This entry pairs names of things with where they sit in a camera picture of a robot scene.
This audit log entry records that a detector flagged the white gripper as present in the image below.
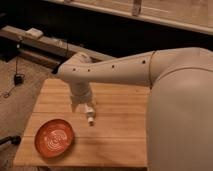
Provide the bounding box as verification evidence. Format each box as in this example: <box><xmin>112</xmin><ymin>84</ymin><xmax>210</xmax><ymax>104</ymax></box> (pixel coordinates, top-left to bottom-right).
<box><xmin>69</xmin><ymin>83</ymin><xmax>97</xmax><ymax>114</ymax></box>

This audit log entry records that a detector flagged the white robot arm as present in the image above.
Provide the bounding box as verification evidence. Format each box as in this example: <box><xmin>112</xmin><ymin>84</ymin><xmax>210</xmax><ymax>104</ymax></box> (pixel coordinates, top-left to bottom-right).
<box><xmin>56</xmin><ymin>47</ymin><xmax>213</xmax><ymax>171</ymax></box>

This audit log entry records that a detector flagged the orange ceramic bowl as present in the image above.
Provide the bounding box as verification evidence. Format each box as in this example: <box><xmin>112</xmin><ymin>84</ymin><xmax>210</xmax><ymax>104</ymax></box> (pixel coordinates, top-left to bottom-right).
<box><xmin>34</xmin><ymin>119</ymin><xmax>74</xmax><ymax>158</ymax></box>

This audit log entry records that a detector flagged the wooden board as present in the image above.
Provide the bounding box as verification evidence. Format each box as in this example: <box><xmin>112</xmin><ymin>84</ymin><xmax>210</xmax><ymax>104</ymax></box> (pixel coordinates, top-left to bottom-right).
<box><xmin>13</xmin><ymin>79</ymin><xmax>149</xmax><ymax>168</ymax></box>

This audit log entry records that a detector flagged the long wooden beam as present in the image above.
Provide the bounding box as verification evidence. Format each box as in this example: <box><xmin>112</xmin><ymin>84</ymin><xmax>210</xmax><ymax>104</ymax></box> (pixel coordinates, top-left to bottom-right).
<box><xmin>0</xmin><ymin>26</ymin><xmax>113</xmax><ymax>68</ymax></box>

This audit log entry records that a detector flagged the black power adapter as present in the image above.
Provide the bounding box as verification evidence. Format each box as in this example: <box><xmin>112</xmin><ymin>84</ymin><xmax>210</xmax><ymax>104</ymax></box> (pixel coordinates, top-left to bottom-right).
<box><xmin>14</xmin><ymin>74</ymin><xmax>23</xmax><ymax>86</ymax></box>

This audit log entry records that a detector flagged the white box on beam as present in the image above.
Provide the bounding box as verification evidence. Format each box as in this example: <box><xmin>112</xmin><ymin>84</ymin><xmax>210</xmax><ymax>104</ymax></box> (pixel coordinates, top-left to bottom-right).
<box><xmin>26</xmin><ymin>28</ymin><xmax>43</xmax><ymax>38</ymax></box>

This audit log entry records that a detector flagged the black cable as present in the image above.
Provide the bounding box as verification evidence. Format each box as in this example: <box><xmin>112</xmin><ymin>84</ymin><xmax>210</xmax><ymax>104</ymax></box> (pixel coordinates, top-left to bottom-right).
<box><xmin>1</xmin><ymin>37</ymin><xmax>24</xmax><ymax>99</ymax></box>

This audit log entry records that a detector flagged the black handle at left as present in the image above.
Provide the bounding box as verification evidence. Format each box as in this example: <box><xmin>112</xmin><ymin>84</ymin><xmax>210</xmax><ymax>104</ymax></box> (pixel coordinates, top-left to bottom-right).
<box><xmin>0</xmin><ymin>136</ymin><xmax>21</xmax><ymax>145</ymax></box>

